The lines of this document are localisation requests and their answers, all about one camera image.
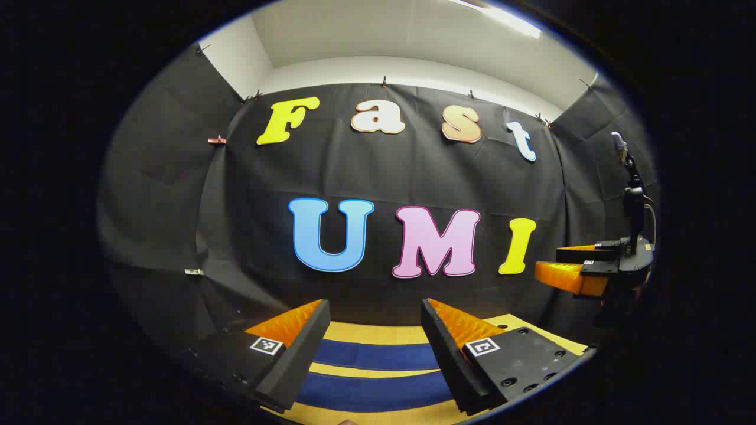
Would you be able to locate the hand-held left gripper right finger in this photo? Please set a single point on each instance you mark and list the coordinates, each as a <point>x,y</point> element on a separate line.
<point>449,360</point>

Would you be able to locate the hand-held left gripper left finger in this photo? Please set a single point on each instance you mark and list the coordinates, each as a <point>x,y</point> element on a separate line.
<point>298,360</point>

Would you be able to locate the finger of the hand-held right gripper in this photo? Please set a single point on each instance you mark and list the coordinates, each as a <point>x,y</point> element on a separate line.
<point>596,267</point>
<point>582,255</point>

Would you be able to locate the blue denim jeans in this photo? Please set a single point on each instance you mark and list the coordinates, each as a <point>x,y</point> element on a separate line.
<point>378,392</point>

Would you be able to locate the white cloth clip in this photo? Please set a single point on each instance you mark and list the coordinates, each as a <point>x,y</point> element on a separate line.
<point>194,272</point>

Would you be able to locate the black backdrop cloth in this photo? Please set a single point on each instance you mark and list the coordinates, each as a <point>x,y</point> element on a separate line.
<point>384,171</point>

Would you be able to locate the copper cloth clip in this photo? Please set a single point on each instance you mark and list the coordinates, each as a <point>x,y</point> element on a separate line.
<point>217,140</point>

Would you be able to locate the ceiling light strip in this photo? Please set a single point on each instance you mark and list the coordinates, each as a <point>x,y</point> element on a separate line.
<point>502,18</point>

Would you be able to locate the row of black cloth clips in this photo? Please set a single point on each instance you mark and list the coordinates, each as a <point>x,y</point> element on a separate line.
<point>384,81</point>

